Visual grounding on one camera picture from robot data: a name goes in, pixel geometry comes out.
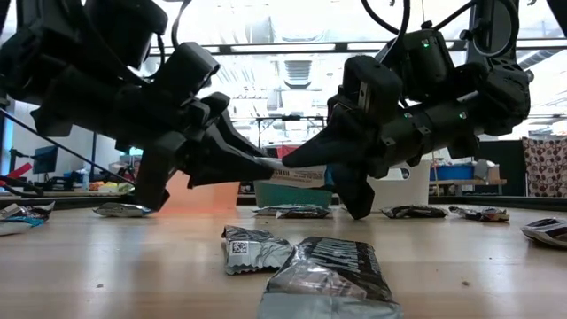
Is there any black right camera cable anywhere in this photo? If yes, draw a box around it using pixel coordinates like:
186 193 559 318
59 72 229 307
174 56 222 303
360 0 412 58

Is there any black computer monitor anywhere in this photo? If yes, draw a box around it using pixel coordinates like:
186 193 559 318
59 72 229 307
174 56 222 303
33 144 59 175

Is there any red object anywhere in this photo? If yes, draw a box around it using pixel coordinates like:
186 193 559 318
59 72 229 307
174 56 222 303
0 162 33 181

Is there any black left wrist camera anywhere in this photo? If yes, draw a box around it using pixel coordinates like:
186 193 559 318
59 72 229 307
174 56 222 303
149 41 221 108

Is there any white plastic basket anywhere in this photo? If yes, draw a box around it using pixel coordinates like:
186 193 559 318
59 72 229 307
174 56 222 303
367 159 431 213

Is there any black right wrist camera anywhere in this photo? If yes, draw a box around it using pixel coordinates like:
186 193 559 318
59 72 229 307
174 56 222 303
341 54 403 130

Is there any orange plastic basket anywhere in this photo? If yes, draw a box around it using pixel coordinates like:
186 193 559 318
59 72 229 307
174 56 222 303
152 170 241 217

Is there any black panel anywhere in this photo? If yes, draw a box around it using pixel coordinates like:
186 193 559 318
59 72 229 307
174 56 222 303
478 140 526 196

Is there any silver ventilation duct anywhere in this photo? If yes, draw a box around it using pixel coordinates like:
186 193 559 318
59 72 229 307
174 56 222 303
283 58 314 89

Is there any grey bag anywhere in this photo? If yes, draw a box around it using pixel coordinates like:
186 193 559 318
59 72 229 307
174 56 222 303
473 159 501 181

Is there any orange-red cloth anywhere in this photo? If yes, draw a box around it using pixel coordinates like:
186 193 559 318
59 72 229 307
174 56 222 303
276 144 302 160

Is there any brown polka-dot curtain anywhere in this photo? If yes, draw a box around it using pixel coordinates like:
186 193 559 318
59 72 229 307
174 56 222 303
522 136 567 198

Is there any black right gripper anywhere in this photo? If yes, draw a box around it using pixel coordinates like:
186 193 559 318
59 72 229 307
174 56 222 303
281 105 392 222

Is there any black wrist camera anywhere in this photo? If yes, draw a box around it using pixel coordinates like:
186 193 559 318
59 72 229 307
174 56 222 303
149 41 221 108
341 54 403 130

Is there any blue storage bin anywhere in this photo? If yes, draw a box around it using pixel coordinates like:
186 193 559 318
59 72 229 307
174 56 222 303
429 164 476 182

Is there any wooden bench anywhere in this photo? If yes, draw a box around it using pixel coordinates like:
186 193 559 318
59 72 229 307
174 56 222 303
429 178 509 196

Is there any black camera cable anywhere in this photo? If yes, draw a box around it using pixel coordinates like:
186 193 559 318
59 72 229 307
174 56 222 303
360 0 412 58
169 0 192 50

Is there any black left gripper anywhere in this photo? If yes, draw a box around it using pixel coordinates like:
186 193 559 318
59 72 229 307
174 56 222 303
134 90 276 213

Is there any dark brown silver candy bar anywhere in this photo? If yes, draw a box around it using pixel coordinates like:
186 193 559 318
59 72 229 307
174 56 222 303
275 206 332 221
17 200 57 222
380 204 449 220
221 224 294 276
256 236 405 319
448 205 511 223
519 216 567 249

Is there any black bar with light strips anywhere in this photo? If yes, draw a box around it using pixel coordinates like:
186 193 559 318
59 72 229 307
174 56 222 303
145 40 567 57

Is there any teal plastic basket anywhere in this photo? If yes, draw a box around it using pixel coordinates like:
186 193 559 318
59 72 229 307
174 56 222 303
253 179 334 209

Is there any black background rig frame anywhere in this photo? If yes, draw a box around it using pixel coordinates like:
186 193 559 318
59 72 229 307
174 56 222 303
230 113 328 148

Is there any black aluminium table frame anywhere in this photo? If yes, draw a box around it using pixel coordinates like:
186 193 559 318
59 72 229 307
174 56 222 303
0 108 567 214

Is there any black left camera cable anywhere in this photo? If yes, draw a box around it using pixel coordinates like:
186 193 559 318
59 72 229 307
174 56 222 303
169 0 192 50

